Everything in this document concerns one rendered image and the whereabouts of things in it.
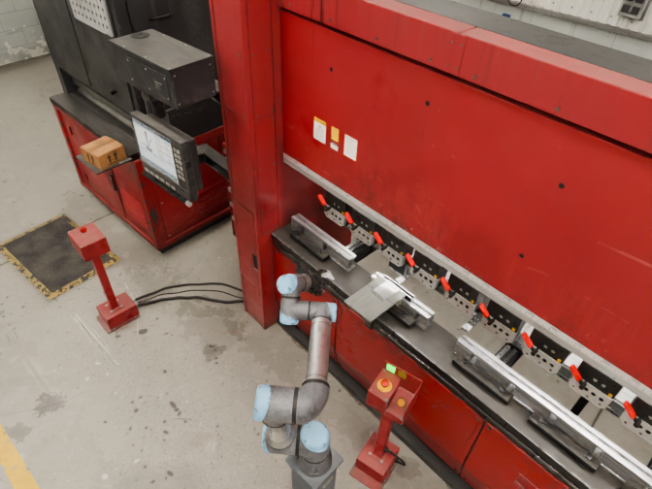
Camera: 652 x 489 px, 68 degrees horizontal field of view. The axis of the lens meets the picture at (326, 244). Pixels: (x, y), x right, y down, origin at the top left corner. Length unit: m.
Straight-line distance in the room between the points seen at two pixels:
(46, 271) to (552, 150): 3.77
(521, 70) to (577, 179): 0.38
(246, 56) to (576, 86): 1.41
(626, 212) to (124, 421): 2.86
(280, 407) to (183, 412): 1.72
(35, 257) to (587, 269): 3.99
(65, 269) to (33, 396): 1.13
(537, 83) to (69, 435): 3.05
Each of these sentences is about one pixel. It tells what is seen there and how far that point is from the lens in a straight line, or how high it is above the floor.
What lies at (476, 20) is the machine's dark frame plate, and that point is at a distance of 1.90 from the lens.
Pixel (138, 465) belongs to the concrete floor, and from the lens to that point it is 3.22.
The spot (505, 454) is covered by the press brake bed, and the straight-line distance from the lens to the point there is 2.55.
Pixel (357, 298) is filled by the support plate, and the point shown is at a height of 1.00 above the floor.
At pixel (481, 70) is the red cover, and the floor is 2.21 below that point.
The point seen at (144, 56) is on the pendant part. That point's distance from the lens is 2.52.
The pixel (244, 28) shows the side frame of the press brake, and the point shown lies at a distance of 2.34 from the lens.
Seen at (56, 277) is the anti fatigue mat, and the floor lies 0.02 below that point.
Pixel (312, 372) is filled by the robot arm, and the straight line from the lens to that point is 1.71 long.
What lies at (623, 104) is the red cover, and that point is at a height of 2.26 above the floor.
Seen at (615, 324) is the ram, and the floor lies 1.57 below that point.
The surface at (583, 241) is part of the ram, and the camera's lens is 1.80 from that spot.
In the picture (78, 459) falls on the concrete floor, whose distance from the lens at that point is 3.35.
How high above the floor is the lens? 2.83
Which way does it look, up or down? 42 degrees down
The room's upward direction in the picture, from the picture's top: 3 degrees clockwise
